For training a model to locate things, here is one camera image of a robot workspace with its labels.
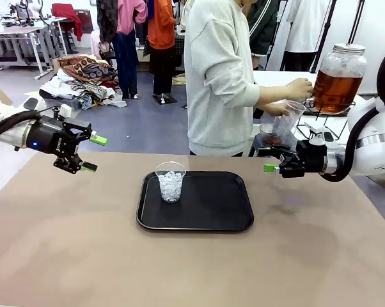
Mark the white side table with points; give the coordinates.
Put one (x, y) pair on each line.
(307, 121)

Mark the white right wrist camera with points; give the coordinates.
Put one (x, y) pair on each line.
(317, 136)

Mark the glass tea dispenser jar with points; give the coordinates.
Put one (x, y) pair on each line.
(338, 86)

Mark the person's left hand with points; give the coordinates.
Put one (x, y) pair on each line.
(278, 109)

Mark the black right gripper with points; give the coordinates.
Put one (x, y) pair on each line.
(312, 158)

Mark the pile of patterned cloths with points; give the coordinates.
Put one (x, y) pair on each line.
(83, 76)

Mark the tall clear iced cup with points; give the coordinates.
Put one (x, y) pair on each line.
(291, 120)

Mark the dark patterned hanging garment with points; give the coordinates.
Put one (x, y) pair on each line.
(106, 19)

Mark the bystander in dark striped jacket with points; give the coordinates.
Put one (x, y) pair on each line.
(263, 28)

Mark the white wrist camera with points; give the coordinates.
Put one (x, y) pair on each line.
(65, 111)
(317, 136)

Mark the red hanging garment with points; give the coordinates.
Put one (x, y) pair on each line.
(69, 17)

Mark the person in grey sweatshirt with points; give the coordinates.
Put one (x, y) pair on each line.
(218, 80)

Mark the glass bowl with brown contents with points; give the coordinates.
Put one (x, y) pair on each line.
(270, 136)

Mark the person's right hand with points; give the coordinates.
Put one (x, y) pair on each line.
(299, 89)

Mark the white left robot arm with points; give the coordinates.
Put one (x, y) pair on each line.
(11, 137)

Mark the black light stand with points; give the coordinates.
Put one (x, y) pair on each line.
(356, 22)
(317, 59)

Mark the bystander in white top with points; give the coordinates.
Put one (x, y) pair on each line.
(304, 28)

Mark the short clear iced cup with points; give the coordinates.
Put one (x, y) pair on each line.
(170, 188)

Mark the person's right forearm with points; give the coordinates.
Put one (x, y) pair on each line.
(272, 93)

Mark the black plastic serving tray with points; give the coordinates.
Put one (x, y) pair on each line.
(205, 208)

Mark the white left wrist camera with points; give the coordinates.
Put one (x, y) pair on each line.
(65, 111)

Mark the brown cardboard box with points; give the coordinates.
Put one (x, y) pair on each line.
(0, 94)

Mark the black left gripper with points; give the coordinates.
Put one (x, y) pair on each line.
(47, 136)

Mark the white background desk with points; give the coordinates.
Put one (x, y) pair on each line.
(56, 22)
(13, 32)

